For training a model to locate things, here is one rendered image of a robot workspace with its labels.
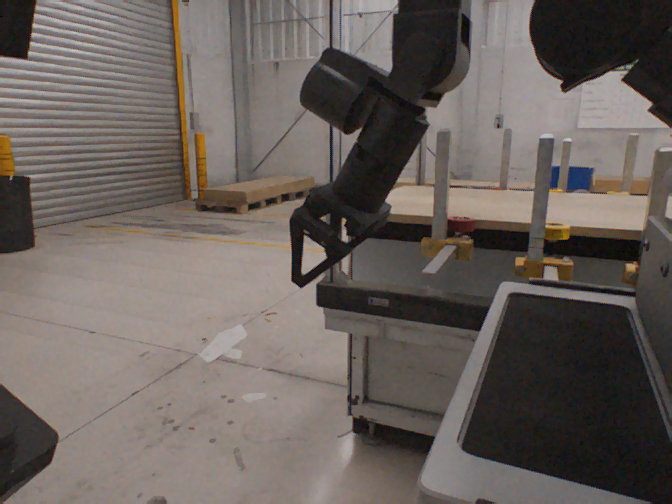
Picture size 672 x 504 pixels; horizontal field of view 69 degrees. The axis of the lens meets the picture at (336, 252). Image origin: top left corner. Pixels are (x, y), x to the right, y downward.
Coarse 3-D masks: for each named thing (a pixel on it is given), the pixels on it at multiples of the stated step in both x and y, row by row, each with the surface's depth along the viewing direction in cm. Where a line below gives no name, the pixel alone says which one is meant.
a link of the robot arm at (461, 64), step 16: (400, 0) 42; (416, 0) 42; (432, 0) 41; (448, 0) 41; (464, 0) 42; (400, 16) 42; (416, 16) 42; (432, 16) 41; (448, 16) 41; (464, 16) 43; (400, 32) 43; (416, 32) 42; (432, 32) 42; (448, 32) 41; (464, 32) 45; (400, 48) 43; (448, 48) 41; (464, 48) 45; (448, 64) 42; (464, 64) 45; (432, 80) 42; (448, 80) 43
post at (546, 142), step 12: (540, 144) 119; (552, 144) 118; (540, 156) 119; (552, 156) 118; (540, 168) 120; (540, 180) 120; (540, 192) 121; (540, 204) 122; (540, 216) 122; (540, 228) 123; (540, 240) 123; (528, 252) 125; (540, 252) 124
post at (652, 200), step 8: (656, 152) 111; (664, 152) 109; (656, 160) 110; (664, 160) 109; (656, 168) 110; (664, 168) 110; (656, 176) 111; (656, 184) 111; (648, 192) 115; (656, 192) 111; (664, 192) 111; (648, 200) 114; (656, 200) 112; (664, 200) 111; (648, 208) 113; (656, 208) 112; (664, 208) 111; (648, 216) 113; (640, 248) 117; (640, 256) 116; (640, 264) 116
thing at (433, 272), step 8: (448, 248) 128; (456, 248) 130; (440, 256) 120; (448, 256) 120; (456, 256) 132; (432, 264) 113; (440, 264) 113; (448, 264) 121; (424, 272) 107; (432, 272) 106; (440, 272) 112; (424, 280) 107; (432, 280) 106
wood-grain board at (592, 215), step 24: (408, 192) 207; (432, 192) 207; (456, 192) 207; (480, 192) 207; (504, 192) 207; (528, 192) 207; (552, 192) 207; (408, 216) 152; (432, 216) 149; (480, 216) 149; (504, 216) 149; (528, 216) 149; (552, 216) 149; (576, 216) 149; (600, 216) 149; (624, 216) 149
